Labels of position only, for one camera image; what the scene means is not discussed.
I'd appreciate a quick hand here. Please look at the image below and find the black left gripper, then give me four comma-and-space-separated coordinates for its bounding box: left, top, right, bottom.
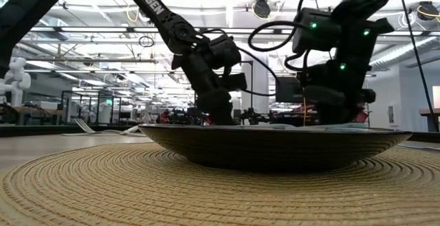
195, 81, 237, 126

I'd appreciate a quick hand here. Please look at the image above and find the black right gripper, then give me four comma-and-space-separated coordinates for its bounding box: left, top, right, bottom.
302, 60, 377, 126

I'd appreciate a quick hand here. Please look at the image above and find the thin black hanging cable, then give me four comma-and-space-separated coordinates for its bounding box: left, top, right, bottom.
397, 0, 440, 133

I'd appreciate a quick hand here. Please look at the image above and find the round woven tan placemat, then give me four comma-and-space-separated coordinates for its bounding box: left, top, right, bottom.
0, 142, 440, 226

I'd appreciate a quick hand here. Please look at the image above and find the silver metal fork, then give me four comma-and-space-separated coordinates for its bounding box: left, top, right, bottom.
73, 117, 138, 135

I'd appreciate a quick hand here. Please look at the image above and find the black ceiling cable reel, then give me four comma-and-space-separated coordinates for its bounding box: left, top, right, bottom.
252, 0, 272, 19
417, 1, 440, 23

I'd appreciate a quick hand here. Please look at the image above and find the patterned ceramic bowl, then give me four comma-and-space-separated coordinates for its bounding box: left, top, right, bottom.
137, 122, 413, 172

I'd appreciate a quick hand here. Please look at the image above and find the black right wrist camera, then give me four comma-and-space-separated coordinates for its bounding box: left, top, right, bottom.
274, 76, 304, 104

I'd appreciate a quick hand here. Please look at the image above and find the right gripper black cable loop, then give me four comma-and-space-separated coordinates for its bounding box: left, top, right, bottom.
247, 0, 326, 72

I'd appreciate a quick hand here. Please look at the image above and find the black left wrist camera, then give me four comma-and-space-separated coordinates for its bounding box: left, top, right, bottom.
219, 72, 248, 92

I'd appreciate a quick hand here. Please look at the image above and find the small wooden table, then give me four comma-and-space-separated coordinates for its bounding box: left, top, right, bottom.
418, 107, 440, 133

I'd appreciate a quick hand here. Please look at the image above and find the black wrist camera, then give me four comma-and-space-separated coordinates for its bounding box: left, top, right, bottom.
219, 72, 248, 92
274, 76, 304, 104

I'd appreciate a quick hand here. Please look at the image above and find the white humanoid robot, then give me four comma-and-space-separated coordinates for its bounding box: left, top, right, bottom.
0, 56, 32, 107

